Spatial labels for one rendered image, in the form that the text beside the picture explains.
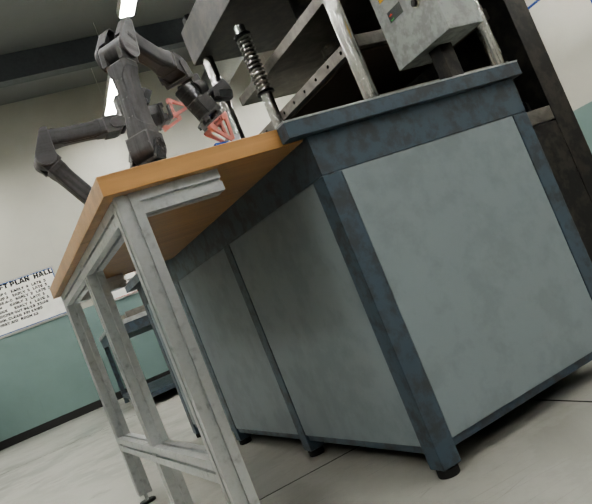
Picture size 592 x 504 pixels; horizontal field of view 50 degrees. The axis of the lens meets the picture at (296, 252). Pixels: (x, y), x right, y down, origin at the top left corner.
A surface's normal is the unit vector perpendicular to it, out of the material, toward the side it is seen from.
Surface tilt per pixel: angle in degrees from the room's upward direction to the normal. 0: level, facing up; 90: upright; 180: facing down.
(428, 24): 90
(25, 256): 90
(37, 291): 90
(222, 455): 90
